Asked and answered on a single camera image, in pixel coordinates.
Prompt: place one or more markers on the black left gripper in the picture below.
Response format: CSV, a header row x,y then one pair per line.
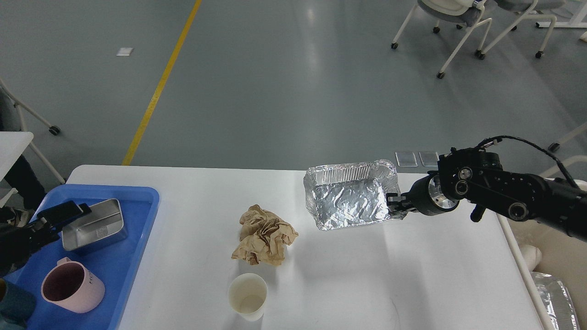
x,y
18,244

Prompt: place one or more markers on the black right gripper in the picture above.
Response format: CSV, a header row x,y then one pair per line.
x,y
425,196

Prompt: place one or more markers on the stainless steel square tray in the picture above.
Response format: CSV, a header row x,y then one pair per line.
x,y
102,227

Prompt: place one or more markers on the aluminium foil container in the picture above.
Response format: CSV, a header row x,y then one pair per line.
x,y
352,194

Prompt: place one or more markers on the pink plastic mug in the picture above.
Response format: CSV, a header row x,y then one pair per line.
x,y
72,286

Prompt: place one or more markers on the white paper cup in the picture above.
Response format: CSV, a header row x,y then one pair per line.
x,y
247,295

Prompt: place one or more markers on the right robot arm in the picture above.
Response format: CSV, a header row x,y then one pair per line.
x,y
476,175

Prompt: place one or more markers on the floor outlet plate left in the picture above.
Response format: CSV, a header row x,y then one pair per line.
x,y
406,159

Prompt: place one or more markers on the floor outlet plate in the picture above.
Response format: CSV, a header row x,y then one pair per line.
x,y
429,159
406,159

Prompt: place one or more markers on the floor outlet plate right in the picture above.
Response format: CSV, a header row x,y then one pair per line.
x,y
429,159

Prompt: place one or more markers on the blue plastic tray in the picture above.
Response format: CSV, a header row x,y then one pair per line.
x,y
116,265

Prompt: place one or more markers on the white side table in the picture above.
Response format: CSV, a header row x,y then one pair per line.
x,y
12,145

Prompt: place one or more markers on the dark teal object corner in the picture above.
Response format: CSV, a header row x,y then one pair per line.
x,y
16,306

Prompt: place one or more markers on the crumpled brown paper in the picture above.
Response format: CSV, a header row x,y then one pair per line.
x,y
264,237

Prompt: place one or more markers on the beige plastic bin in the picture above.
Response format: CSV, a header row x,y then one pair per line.
x,y
562,256

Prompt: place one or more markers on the white chair leg with caster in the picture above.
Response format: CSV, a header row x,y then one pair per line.
x,y
567,137

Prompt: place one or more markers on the foil item in bin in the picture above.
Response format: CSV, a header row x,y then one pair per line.
x,y
557,301

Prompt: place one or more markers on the white grey chair left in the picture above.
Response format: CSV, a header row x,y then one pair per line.
x,y
467,14

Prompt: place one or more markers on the white grey chair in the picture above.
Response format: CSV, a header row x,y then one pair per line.
x,y
525,10
467,14

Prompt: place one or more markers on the white grey chair right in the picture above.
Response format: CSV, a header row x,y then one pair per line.
x,y
525,10

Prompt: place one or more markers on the white desk base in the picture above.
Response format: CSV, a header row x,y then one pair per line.
x,y
571,15

